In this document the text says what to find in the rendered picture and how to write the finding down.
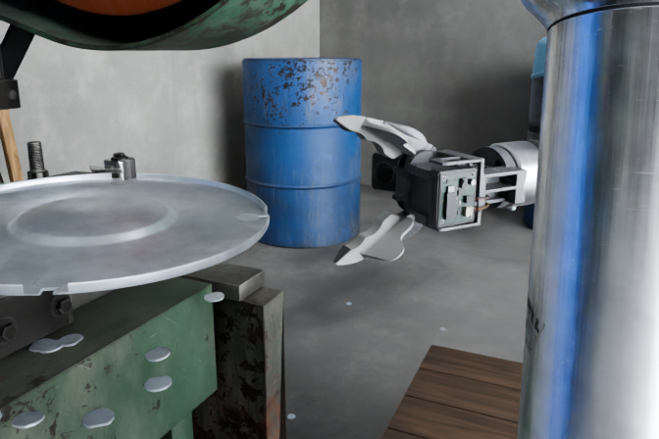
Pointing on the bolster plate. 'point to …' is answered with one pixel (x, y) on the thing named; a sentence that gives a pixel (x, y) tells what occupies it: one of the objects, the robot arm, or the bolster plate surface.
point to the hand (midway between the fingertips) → (329, 192)
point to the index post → (122, 166)
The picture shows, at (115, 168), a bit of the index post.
